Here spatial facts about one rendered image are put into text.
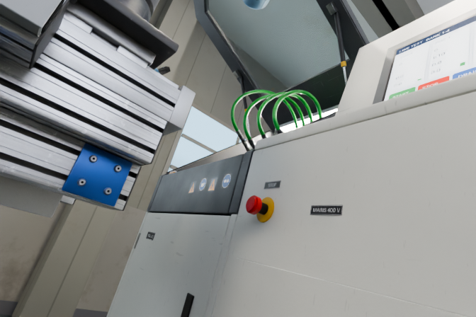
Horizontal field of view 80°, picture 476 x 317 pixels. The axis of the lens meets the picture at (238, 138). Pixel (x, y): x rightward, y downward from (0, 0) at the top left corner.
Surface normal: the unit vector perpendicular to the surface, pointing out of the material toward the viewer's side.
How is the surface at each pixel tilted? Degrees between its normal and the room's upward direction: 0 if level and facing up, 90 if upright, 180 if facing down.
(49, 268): 90
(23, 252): 90
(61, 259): 90
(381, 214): 90
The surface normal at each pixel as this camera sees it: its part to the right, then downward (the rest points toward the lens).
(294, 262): -0.79, -0.42
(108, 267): 0.64, -0.15
